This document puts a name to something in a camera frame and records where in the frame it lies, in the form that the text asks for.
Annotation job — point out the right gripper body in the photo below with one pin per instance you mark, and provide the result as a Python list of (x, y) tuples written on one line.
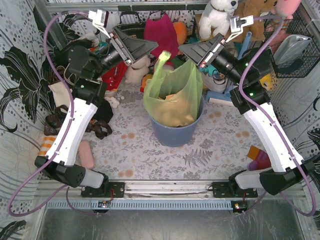
[(212, 51)]

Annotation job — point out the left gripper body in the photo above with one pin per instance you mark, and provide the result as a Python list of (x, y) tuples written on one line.
[(120, 46)]

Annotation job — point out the green trash bag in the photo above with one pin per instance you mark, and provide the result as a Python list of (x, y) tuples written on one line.
[(187, 79)]

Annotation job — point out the blue trash bin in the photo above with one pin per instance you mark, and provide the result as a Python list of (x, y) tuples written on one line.
[(176, 136)]

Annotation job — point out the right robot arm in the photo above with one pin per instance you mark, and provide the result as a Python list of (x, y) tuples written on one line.
[(252, 101)]

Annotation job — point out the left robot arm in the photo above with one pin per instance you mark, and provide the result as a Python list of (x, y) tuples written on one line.
[(87, 94)]

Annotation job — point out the magenta cloth bag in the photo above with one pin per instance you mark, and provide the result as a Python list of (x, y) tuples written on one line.
[(162, 32)]

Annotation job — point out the cream canvas tote bag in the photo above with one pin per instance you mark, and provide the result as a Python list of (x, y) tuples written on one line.
[(60, 94)]

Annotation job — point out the black leather handbag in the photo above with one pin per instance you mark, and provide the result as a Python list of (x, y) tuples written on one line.
[(136, 29)]

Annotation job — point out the cream plush bear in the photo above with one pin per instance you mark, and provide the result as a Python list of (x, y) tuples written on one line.
[(136, 71)]

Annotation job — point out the red cloth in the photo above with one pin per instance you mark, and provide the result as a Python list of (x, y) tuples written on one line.
[(114, 76)]

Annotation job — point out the orange plush toy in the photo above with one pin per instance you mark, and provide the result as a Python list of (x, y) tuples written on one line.
[(181, 32)]

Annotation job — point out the pink white plush doll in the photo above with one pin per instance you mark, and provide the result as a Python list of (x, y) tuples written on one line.
[(169, 65)]

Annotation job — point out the blue floor mop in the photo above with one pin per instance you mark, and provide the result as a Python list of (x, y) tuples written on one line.
[(238, 51)]

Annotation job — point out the white plush dog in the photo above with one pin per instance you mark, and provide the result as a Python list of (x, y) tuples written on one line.
[(215, 18)]

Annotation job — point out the yellow plush toy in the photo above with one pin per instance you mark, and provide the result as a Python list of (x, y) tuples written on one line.
[(266, 82)]

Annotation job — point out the crumpled brown paper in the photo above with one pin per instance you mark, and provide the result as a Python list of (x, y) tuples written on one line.
[(178, 96)]

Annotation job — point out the brown teddy bear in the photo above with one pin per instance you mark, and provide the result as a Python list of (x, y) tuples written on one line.
[(253, 8)]

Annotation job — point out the black garment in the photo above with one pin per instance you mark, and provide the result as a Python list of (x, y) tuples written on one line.
[(104, 112)]

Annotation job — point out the silver foil pouch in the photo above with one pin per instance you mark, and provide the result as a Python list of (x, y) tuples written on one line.
[(291, 48)]

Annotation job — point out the pink plush toy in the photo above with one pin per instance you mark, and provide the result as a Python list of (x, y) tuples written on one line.
[(285, 9)]

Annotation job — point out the brown patterned handbag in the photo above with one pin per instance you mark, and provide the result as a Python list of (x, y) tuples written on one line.
[(54, 122)]

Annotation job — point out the pink pouch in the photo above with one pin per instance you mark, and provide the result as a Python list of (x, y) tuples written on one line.
[(86, 155)]

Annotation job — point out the purple orange sock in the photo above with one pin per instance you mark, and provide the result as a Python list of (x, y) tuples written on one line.
[(259, 159)]

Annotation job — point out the orange checkered cloth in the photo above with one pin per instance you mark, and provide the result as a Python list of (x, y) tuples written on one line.
[(46, 144)]

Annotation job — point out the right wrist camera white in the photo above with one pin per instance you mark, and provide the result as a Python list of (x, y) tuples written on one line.
[(237, 25)]

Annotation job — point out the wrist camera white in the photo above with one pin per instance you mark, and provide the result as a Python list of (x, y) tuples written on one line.
[(237, 25), (99, 20)]

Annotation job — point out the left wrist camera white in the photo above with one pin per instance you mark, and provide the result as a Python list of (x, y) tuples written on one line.
[(99, 20)]

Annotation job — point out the black wire basket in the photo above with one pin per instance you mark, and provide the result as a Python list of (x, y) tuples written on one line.
[(310, 57)]

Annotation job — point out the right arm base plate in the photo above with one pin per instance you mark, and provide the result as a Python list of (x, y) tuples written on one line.
[(222, 189)]

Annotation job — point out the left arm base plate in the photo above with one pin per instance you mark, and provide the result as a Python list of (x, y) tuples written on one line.
[(117, 190)]

